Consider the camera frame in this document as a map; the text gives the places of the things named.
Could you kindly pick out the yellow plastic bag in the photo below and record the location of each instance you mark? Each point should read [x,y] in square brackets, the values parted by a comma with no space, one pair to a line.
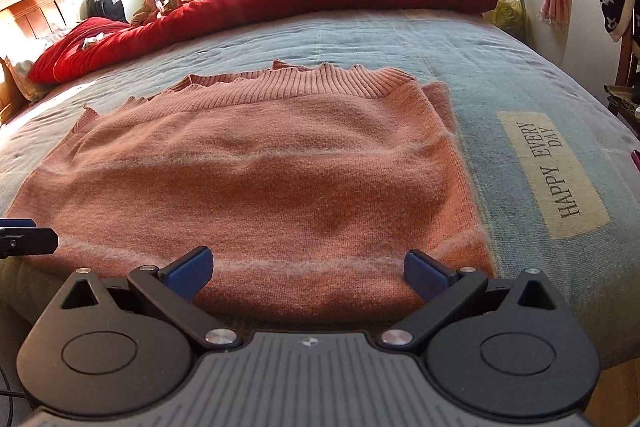
[510,17]

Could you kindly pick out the black backpack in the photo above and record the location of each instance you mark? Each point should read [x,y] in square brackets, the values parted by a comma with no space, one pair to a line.
[102,7]

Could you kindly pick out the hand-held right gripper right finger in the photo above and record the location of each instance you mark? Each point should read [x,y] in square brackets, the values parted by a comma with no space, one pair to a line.
[425,277]

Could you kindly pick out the clear glass cup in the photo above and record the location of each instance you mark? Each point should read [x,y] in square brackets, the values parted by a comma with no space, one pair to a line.
[165,4]

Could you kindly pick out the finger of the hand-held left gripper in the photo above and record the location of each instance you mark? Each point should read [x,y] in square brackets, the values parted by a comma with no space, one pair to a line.
[17,223]
[30,241]

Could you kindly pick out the orange knit sweater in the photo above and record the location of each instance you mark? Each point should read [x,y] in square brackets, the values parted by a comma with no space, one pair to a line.
[250,187]

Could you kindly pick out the patterned pillow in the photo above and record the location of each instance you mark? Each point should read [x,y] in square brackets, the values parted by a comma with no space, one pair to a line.
[22,77]

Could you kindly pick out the wooden headboard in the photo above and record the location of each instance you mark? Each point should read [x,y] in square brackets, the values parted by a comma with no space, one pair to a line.
[35,14]

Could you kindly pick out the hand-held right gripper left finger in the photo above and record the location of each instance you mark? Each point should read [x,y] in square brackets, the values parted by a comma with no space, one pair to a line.
[192,274]

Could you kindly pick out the maroon phone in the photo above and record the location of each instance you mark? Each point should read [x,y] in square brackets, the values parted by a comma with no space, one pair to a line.
[636,159]

